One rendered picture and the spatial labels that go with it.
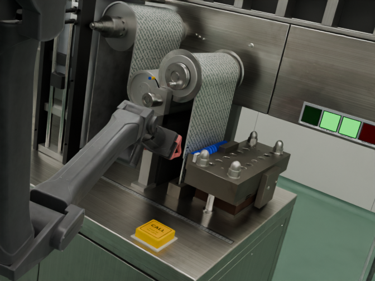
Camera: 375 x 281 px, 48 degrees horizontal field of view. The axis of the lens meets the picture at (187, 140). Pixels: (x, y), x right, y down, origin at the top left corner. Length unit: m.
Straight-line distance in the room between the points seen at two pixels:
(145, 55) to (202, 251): 0.63
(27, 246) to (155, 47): 0.92
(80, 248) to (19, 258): 0.65
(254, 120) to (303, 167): 0.63
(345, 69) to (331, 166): 2.58
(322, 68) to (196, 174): 0.51
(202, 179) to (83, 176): 0.52
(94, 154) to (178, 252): 0.38
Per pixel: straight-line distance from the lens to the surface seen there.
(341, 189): 3.92
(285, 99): 1.42
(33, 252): 0.60
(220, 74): 1.27
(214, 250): 1.07
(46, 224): 0.62
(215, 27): 1.52
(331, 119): 1.37
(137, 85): 1.30
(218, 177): 1.14
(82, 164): 0.73
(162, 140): 1.06
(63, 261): 1.30
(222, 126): 1.39
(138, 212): 1.16
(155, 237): 1.02
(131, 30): 1.32
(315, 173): 3.94
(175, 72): 1.19
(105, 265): 1.17
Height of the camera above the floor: 1.47
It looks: 19 degrees down
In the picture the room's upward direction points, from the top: 11 degrees clockwise
